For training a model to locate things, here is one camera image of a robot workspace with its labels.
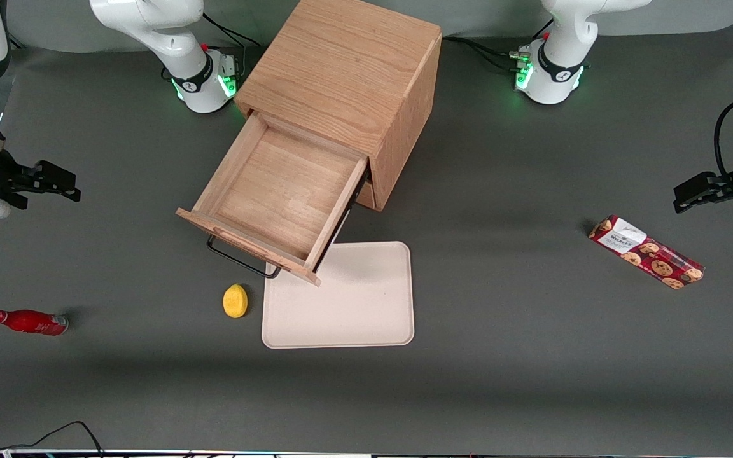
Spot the wooden drawer cabinet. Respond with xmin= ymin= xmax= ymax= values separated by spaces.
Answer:
xmin=234 ymin=0 xmax=443 ymax=212

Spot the red cookie box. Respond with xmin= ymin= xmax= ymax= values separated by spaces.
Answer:
xmin=587 ymin=214 xmax=706 ymax=291

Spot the red drink bottle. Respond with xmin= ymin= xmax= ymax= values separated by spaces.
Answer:
xmin=0 ymin=309 xmax=70 ymax=337

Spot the yellow lemon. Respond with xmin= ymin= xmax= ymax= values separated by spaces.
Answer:
xmin=222 ymin=283 xmax=249 ymax=319

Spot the beige rectangular tray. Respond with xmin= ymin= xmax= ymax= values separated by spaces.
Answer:
xmin=261 ymin=241 xmax=415 ymax=350

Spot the black cable at table edge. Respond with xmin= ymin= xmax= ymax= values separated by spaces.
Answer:
xmin=0 ymin=420 xmax=105 ymax=457

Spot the black right base cable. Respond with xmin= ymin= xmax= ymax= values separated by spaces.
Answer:
xmin=203 ymin=11 xmax=260 ymax=48

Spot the black base cable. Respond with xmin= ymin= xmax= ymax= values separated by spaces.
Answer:
xmin=203 ymin=11 xmax=260 ymax=48
xmin=468 ymin=41 xmax=526 ymax=74
xmin=442 ymin=36 xmax=526 ymax=61

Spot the black left base cable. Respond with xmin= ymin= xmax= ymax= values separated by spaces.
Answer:
xmin=442 ymin=36 xmax=526 ymax=61
xmin=468 ymin=41 xmax=526 ymax=74

